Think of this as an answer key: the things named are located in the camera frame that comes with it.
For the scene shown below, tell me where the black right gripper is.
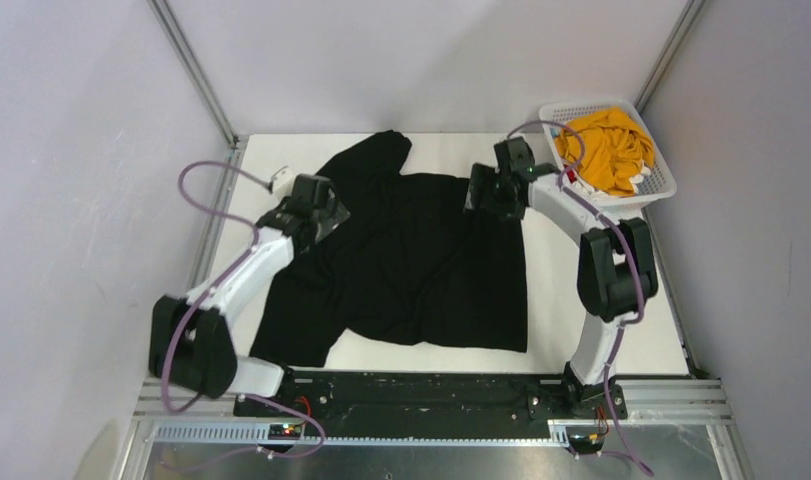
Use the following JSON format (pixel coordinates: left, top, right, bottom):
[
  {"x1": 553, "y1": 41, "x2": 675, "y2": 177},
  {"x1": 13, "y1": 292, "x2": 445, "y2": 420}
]
[{"x1": 466, "y1": 163, "x2": 527, "y2": 222}]

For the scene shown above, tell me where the black t shirt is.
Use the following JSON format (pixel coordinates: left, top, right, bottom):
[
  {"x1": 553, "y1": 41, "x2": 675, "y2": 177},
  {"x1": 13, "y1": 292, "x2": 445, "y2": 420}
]
[{"x1": 250, "y1": 130, "x2": 529, "y2": 367}]

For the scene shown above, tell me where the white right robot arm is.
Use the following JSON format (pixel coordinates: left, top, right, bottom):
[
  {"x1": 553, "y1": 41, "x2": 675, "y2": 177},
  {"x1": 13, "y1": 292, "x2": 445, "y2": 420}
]
[{"x1": 465, "y1": 137, "x2": 659, "y2": 418}]

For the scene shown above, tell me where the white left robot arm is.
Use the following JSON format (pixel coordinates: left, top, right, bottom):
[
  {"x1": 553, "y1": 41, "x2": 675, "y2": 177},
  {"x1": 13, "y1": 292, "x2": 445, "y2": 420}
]
[{"x1": 148, "y1": 168, "x2": 349, "y2": 416}]

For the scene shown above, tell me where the white red cloth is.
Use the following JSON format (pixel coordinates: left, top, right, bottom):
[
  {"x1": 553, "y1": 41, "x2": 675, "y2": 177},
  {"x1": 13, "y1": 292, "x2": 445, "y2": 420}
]
[{"x1": 567, "y1": 166, "x2": 652, "y2": 202}]

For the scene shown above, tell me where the white plastic laundry basket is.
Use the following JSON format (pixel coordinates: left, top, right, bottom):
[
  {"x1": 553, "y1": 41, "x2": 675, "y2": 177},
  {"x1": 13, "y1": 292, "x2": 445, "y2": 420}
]
[{"x1": 539, "y1": 99, "x2": 677, "y2": 212}]

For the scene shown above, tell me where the yellow t shirt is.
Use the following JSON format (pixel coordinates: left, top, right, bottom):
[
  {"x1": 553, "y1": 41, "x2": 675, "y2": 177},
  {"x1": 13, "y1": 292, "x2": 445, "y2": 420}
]
[{"x1": 554, "y1": 107, "x2": 655, "y2": 196}]

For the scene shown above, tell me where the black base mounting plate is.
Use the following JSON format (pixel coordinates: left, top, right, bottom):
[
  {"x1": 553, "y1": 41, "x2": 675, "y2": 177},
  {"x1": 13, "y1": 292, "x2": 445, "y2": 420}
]
[{"x1": 232, "y1": 370, "x2": 628, "y2": 440}]

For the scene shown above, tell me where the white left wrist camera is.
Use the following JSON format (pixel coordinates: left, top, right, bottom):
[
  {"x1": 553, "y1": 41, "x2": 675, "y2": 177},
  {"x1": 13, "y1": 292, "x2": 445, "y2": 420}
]
[{"x1": 269, "y1": 166, "x2": 296, "y2": 198}]

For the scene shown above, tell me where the aluminium frame rail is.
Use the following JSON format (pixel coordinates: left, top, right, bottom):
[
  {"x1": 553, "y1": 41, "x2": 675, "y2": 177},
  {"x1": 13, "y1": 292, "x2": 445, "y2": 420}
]
[{"x1": 113, "y1": 377, "x2": 734, "y2": 452}]

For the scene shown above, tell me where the left corner aluminium post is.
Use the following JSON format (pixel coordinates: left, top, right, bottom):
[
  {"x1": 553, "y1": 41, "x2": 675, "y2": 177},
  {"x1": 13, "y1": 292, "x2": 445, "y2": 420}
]
[{"x1": 148, "y1": 0, "x2": 238, "y2": 149}]

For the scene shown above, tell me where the corner aluminium post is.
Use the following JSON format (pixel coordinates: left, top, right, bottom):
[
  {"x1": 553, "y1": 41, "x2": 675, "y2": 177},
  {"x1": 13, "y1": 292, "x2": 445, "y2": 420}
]
[
  {"x1": 148, "y1": 0, "x2": 238, "y2": 149},
  {"x1": 634, "y1": 0, "x2": 707, "y2": 113}
]

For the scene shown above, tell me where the right corner aluminium post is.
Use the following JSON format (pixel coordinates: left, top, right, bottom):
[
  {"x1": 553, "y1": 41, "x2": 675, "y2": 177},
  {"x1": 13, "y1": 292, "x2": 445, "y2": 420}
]
[{"x1": 634, "y1": 0, "x2": 707, "y2": 113}]

